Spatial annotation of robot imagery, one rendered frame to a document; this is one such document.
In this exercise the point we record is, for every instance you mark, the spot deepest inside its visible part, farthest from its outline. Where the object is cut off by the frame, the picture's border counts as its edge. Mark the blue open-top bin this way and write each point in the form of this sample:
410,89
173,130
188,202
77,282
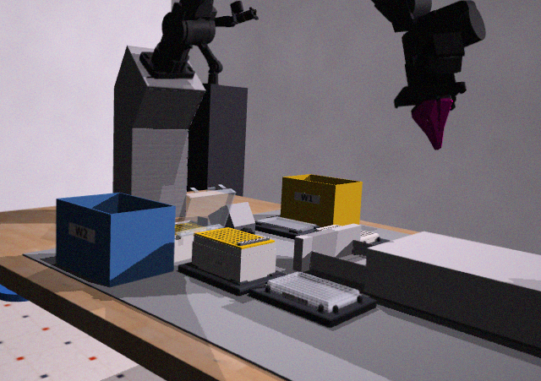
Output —
114,249

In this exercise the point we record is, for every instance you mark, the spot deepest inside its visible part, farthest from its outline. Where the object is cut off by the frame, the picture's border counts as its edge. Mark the yellow open-top bin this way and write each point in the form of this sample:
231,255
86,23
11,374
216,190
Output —
324,201

